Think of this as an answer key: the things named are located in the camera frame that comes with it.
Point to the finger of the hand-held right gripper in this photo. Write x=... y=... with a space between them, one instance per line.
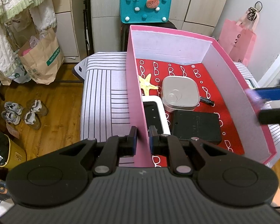
x=273 y=116
x=270 y=93

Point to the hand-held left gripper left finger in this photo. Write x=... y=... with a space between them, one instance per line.
x=134 y=142

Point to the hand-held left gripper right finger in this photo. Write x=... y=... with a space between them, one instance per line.
x=151 y=142

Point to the white mobile router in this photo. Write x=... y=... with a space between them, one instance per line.
x=154 y=114

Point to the black power bank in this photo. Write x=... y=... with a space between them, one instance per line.
x=196 y=126

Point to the pink cardboard box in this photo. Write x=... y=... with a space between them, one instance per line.
x=133 y=93

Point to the rounded beige case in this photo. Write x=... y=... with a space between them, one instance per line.
x=179 y=91

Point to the cream starfish hair clip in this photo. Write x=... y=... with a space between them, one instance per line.
x=146 y=84

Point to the black marker pen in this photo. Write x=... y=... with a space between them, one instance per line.
x=206 y=100

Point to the white door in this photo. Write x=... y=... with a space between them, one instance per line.
x=277 y=58

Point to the pink tote bag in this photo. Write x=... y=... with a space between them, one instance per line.
x=238 y=42

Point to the striped white tablecloth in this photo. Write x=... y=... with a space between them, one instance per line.
x=100 y=86

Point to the black suitcase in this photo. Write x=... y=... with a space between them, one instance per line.
x=124 y=36

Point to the beige wardrobe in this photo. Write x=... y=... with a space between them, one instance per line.
x=196 y=4

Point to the yellow bin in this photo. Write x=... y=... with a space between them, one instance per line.
x=16 y=154

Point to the brown paper bag green label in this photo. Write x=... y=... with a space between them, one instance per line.
x=42 y=58

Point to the green white plastic bag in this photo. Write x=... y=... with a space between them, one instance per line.
x=21 y=74

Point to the tan cabinet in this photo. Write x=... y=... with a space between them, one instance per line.
x=65 y=28

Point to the teal felt handbag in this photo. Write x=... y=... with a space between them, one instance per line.
x=135 y=2

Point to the dark printed cloth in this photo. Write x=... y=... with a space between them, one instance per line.
x=0 y=198

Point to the plain brown paper bag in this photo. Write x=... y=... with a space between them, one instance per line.
x=0 y=74

